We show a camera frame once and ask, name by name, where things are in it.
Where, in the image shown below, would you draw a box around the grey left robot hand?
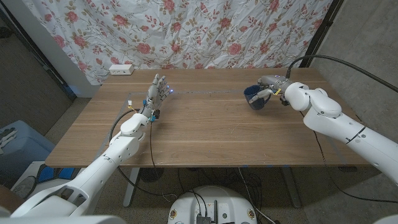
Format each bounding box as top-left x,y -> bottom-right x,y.
139,73 -> 174,123

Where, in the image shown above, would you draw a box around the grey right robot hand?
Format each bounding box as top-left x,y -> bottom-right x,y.
248,74 -> 295,105

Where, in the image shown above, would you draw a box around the dark blue ceramic mug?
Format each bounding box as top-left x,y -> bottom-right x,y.
243,84 -> 272,111

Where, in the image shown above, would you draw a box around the white power strip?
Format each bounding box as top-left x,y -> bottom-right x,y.
108,63 -> 135,76

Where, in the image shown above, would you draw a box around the black backdrop stand pole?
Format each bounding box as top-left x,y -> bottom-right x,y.
298,0 -> 345,68

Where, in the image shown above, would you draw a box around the floral print backdrop cloth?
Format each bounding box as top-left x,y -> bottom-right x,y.
21,0 -> 333,86

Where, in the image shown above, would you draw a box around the black round floor object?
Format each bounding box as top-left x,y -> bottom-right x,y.
139,167 -> 165,184

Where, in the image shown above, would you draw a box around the white table leg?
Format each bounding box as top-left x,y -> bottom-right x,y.
123,167 -> 141,208

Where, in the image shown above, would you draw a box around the grey table leg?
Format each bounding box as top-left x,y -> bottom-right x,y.
281,166 -> 302,208

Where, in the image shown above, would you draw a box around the white robot torso base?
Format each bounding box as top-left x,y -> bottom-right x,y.
167,185 -> 258,224

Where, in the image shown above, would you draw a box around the white tray with blue pads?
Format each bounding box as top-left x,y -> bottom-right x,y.
11,161 -> 85,200

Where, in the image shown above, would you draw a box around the blue storage box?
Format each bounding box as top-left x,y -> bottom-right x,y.
0,119 -> 56,180

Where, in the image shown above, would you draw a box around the white plastic parts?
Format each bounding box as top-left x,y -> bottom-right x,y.
0,126 -> 18,156

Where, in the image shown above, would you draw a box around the grey oval shoe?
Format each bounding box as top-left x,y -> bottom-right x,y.
11,175 -> 37,200

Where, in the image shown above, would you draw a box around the brown blurry object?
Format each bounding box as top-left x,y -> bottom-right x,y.
0,185 -> 25,214

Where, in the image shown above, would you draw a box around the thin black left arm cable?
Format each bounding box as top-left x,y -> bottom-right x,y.
149,121 -> 161,175

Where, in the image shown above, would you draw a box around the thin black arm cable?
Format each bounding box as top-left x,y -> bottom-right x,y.
149,121 -> 161,175
298,111 -> 398,204

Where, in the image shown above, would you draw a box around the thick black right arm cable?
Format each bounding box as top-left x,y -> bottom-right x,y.
285,54 -> 398,93

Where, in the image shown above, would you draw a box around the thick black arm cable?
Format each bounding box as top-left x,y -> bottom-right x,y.
285,54 -> 398,93
108,108 -> 178,200

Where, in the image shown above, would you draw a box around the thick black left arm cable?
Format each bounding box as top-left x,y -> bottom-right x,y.
108,108 -> 178,200

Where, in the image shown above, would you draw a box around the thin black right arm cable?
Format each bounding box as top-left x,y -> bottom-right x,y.
298,111 -> 398,204

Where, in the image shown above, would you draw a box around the black floor cable tangle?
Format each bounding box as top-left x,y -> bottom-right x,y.
177,167 -> 265,215

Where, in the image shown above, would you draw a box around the white floor cable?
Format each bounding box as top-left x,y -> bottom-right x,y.
237,167 -> 277,224

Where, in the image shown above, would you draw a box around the black wall frame strip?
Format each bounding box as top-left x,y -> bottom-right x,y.
0,4 -> 78,101

